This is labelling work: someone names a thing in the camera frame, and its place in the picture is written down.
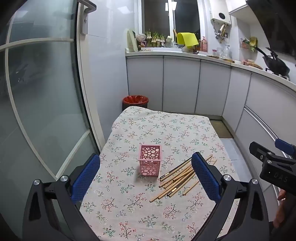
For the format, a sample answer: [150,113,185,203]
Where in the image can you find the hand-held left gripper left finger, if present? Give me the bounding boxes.
[22,153,102,241]

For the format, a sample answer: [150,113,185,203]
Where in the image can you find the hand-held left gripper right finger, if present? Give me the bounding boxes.
[191,152,271,241]

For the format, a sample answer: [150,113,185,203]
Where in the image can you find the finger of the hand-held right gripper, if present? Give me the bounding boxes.
[249,141,275,163]
[275,138,296,155]

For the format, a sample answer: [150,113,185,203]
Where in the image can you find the bunch of wooden chopsticks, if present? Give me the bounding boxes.
[149,154,218,203]

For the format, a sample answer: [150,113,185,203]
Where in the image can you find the pink perforated utensil basket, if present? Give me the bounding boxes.
[138,145,163,176]

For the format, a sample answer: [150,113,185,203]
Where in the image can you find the person's right forearm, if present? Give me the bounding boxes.
[270,192,296,241]

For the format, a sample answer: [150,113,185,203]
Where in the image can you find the person's right hand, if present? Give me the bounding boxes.
[273,189,288,229]

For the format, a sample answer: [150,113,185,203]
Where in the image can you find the gas stove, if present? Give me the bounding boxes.
[265,67,290,80]

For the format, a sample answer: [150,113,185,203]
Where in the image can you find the floral tablecloth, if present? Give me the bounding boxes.
[79,106,240,241]

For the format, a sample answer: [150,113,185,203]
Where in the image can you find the black wok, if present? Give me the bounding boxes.
[254,45,290,77]

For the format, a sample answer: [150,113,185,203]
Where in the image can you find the frosted glass door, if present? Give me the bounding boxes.
[0,0,105,241]

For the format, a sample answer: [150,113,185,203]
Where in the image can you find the plate of food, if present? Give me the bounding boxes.
[242,59,264,70]

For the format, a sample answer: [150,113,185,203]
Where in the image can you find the black bin with red bag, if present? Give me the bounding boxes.
[122,95,149,111]

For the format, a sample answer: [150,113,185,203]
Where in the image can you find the black range hood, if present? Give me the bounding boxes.
[246,0,296,56]

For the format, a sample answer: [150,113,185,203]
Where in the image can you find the white kitchen countertop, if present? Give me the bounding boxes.
[125,47,296,92]

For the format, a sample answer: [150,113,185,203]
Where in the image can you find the yellow cloth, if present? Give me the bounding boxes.
[176,32,199,48]

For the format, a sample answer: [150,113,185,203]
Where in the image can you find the white water heater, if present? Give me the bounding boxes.
[210,11,232,25]

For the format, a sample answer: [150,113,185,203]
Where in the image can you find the pale plastic cutting board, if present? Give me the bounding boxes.
[127,28,138,52]

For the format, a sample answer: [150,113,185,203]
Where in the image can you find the sprouting garlic bulbs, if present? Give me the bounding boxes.
[145,30,166,47]

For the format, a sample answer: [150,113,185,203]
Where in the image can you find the kitchen window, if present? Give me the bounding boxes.
[139,0,204,48]

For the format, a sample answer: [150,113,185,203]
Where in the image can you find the white wall cabinet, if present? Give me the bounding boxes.
[228,0,250,18]

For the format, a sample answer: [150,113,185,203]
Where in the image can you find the silver door handle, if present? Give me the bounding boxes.
[77,0,97,36]

